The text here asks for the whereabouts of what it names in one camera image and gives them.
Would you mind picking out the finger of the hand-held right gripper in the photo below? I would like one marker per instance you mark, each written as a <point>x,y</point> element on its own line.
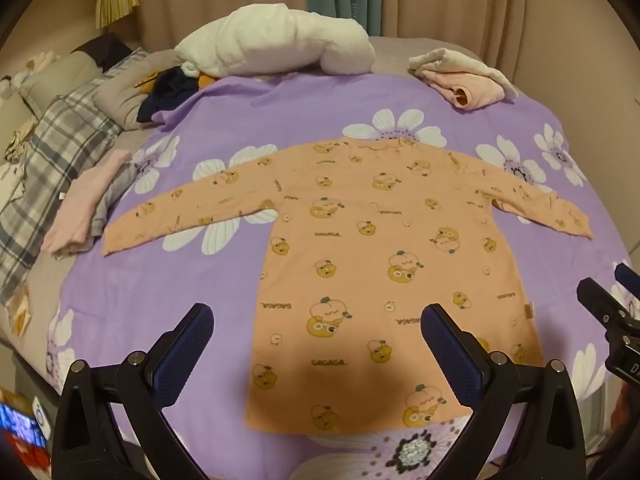
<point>627,275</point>
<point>607,310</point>

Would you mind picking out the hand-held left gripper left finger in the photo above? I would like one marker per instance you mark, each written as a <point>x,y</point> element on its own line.
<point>184,347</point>

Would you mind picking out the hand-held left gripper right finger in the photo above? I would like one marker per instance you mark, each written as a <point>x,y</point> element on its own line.
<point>450,355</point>

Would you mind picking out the orange cartoon print shirt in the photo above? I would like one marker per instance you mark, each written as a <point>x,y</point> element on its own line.
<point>350,240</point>

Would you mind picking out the light pink cloth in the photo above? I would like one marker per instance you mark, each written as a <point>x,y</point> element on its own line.
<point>82,200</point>

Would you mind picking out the colourful box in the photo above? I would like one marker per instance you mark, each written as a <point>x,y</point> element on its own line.
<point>22,425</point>

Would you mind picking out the grey plaid blanket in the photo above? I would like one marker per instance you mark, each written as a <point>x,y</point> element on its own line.
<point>55,160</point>

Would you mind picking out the pink folded garment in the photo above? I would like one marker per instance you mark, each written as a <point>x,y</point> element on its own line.
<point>475,89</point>

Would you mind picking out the navy dark cloth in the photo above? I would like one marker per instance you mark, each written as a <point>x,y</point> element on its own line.
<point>167,92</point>

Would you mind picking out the grey pillow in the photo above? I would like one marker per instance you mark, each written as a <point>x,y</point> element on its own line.
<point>120,95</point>

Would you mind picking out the purple floral bed sheet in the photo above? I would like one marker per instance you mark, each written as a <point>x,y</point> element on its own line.
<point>300,110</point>

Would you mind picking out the cream folded cloth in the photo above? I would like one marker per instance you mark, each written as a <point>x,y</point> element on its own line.
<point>450,60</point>

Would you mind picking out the beige pillow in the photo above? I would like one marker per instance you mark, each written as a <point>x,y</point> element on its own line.
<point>55,77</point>

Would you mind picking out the white fluffy blanket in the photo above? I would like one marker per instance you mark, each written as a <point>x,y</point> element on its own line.
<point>270,40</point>

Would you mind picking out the beige curtain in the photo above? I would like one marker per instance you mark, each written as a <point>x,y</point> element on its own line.
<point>450,0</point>

